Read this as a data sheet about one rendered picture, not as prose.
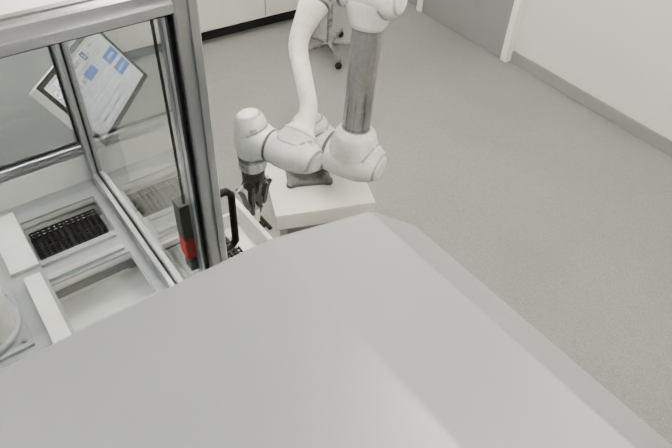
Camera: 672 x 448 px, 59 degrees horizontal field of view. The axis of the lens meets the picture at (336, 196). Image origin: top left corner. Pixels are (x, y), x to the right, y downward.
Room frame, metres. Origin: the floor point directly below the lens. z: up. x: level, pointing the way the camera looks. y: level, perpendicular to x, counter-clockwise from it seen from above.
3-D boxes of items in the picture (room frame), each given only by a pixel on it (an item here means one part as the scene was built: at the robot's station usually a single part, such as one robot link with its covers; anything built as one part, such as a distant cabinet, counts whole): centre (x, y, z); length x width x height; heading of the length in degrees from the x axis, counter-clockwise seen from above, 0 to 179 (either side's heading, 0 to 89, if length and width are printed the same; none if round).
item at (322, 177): (1.85, 0.13, 0.86); 0.22 x 0.18 x 0.06; 13
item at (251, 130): (1.46, 0.26, 1.27); 0.13 x 0.11 x 0.16; 63
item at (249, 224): (1.43, 0.27, 0.87); 0.29 x 0.02 x 0.11; 39
